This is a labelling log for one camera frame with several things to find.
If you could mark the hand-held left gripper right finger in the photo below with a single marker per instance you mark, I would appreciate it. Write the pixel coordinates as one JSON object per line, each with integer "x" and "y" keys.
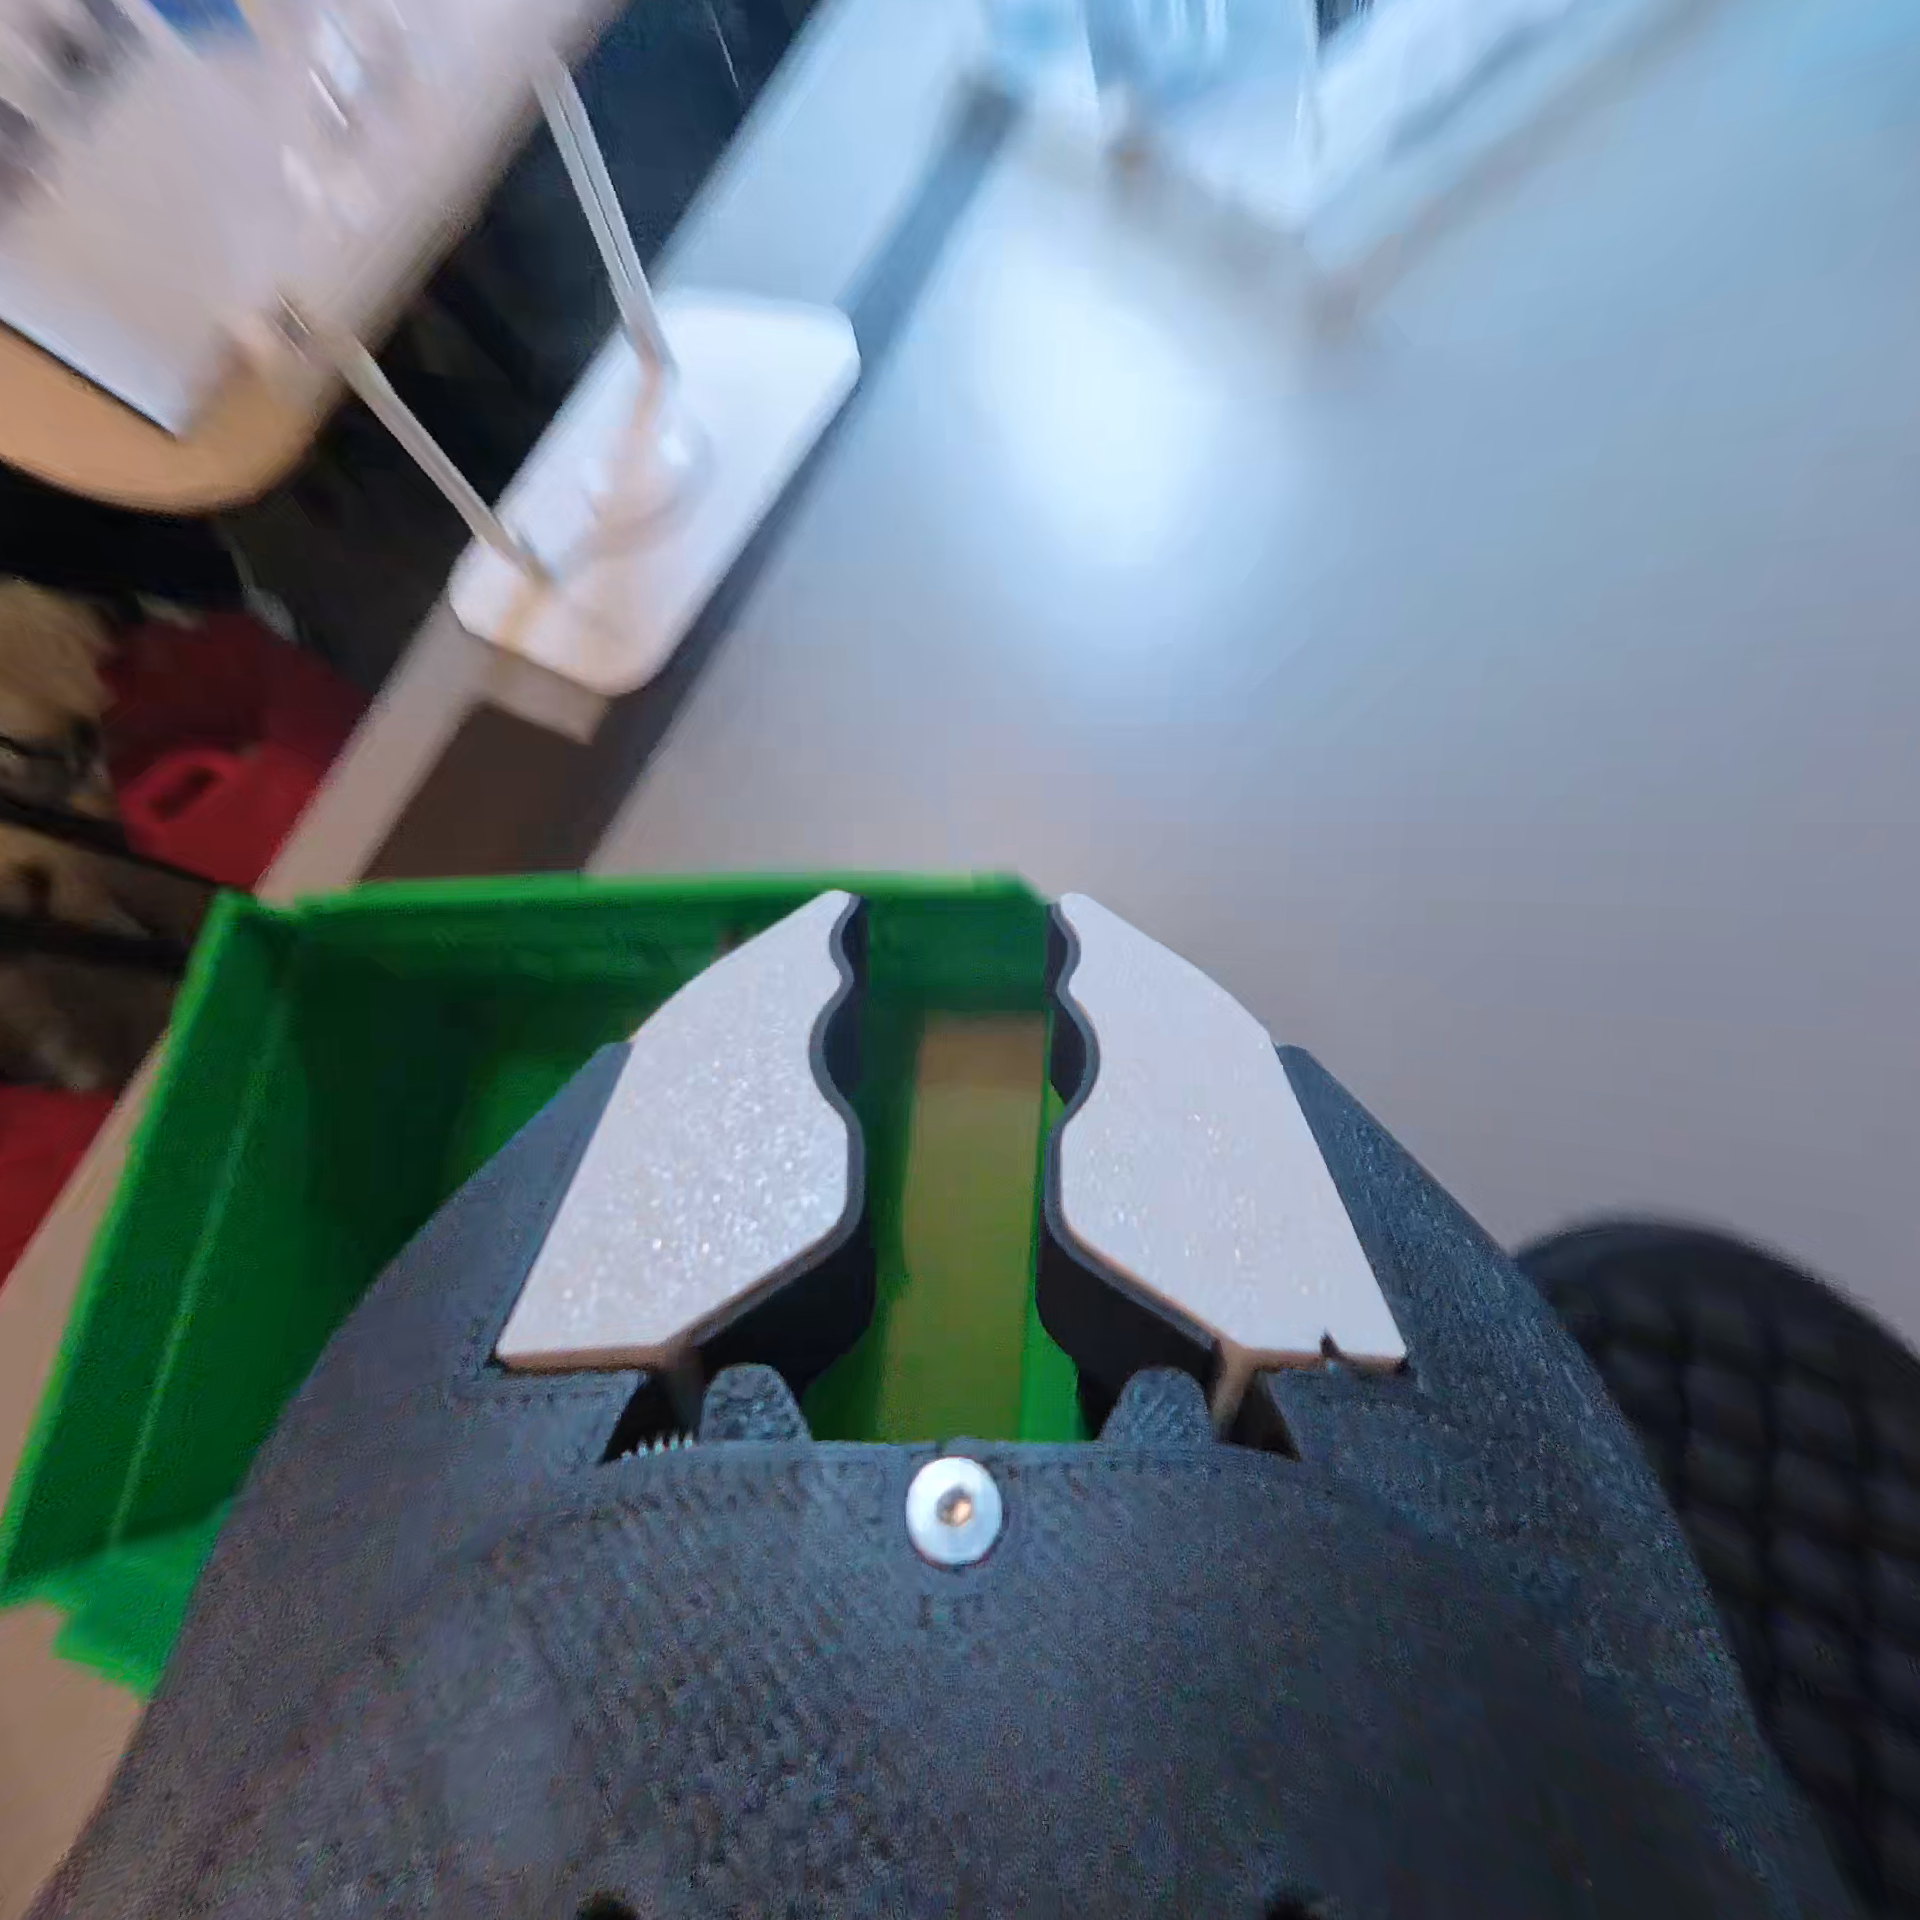
{"x": 1214, "y": 1184}

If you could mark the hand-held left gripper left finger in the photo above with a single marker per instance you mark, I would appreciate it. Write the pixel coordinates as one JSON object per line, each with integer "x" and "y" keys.
{"x": 705, "y": 1171}

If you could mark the green plastic bin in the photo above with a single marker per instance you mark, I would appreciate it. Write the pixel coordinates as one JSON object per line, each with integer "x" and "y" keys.
{"x": 300, "y": 1126}

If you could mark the clear plastic bin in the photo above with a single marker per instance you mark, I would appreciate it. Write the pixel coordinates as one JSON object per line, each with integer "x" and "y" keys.
{"x": 1350, "y": 120}

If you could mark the black pouch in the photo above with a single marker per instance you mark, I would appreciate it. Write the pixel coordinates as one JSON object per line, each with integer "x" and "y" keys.
{"x": 1771, "y": 1470}

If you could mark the wooden instruction board stand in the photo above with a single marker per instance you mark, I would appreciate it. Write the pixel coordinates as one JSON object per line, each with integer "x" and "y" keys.
{"x": 661, "y": 451}

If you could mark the printed instruction sheet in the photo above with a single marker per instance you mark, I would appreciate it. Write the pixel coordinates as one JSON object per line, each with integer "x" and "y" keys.
{"x": 150, "y": 224}

